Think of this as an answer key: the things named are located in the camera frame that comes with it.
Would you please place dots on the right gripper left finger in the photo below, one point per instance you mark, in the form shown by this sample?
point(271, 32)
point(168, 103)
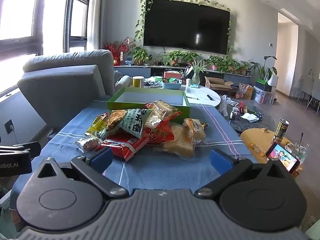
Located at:
point(90, 168)

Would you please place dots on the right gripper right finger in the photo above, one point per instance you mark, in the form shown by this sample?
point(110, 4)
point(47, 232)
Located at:
point(230, 170)

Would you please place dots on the large red snack bag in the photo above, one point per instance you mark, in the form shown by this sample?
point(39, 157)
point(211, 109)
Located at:
point(151, 130)

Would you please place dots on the yellow green snack bag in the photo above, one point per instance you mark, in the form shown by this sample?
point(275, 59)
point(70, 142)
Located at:
point(98, 127)

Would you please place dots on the bread slice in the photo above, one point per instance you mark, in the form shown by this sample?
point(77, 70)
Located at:
point(183, 143)

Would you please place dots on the green white snack bag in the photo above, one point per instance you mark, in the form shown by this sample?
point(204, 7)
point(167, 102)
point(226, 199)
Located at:
point(130, 120)

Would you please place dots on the green cardboard box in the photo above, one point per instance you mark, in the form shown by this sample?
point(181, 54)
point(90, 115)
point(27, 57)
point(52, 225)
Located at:
point(131, 97)

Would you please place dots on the orange cracker packet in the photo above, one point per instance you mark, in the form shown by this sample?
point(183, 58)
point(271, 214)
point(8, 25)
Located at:
point(160, 111)

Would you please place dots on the yellow label pastry packet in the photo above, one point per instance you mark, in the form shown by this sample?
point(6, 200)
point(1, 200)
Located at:
point(194, 129)

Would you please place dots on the small silver red snack packet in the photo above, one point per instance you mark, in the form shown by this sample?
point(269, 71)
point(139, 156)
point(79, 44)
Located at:
point(87, 143)

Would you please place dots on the yellow round side table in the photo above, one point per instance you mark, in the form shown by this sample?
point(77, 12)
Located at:
point(258, 141)

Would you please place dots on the white folded cloth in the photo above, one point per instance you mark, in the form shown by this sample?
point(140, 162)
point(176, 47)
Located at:
point(250, 117)

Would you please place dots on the smartphone with red case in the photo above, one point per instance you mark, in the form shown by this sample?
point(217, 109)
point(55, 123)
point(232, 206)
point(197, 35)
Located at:
point(290, 162)

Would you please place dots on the yellow black drink can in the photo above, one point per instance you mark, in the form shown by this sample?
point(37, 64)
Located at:
point(280, 131)

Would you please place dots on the glass cup with spoon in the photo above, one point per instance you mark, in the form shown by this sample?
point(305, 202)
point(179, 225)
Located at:
point(299, 149)

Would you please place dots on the white oval coffee table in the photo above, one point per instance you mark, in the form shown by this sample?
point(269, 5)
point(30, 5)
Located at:
point(200, 93)

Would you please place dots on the open cardboard box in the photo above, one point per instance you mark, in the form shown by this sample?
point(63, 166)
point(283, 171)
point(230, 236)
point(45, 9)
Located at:
point(217, 84)

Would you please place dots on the grey sofa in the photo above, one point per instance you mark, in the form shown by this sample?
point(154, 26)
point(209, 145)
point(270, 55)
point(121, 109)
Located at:
point(59, 87)

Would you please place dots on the blue snack tray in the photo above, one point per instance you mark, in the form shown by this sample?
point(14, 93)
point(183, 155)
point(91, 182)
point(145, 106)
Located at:
point(175, 85)

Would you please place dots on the gold cylindrical tin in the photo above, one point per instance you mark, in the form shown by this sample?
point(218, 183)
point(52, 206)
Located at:
point(138, 81)

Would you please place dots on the grey tv cabinet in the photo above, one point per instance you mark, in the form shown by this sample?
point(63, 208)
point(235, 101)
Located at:
point(148, 71)

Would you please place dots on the tall plant in white pot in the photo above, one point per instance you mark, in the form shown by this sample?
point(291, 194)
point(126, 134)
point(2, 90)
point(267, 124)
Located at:
point(264, 74)

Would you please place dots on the glass vase with green plant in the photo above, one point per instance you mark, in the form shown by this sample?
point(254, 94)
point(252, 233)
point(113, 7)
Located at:
point(197, 66)

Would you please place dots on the grey dining chair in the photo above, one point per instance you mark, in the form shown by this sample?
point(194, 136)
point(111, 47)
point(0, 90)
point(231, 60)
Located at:
point(310, 87)

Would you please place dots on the red flower arrangement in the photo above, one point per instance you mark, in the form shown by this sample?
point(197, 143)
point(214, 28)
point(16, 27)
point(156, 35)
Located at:
point(118, 49)

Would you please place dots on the black wall television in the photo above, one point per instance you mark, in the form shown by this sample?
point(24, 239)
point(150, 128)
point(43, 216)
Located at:
point(177, 24)

